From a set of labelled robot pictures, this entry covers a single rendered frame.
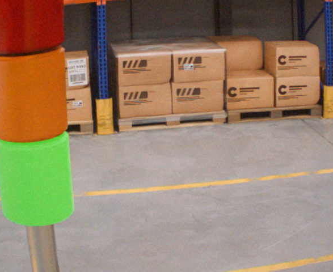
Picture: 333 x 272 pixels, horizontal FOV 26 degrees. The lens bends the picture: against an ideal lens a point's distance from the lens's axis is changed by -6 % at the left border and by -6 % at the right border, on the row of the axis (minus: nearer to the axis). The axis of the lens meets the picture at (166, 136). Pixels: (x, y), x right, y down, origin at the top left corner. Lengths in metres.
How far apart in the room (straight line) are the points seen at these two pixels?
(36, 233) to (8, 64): 0.12
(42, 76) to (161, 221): 5.53
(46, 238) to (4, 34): 0.14
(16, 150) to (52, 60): 0.06
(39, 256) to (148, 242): 5.10
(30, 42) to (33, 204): 0.10
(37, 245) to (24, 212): 0.03
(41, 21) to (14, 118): 0.06
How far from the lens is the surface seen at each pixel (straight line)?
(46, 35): 0.43
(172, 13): 9.59
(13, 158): 0.45
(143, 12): 9.52
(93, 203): 6.37
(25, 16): 0.43
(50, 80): 0.44
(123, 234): 5.74
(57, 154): 0.45
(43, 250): 0.49
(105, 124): 8.25
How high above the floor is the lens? 2.34
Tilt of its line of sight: 17 degrees down
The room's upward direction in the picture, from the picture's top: 1 degrees counter-clockwise
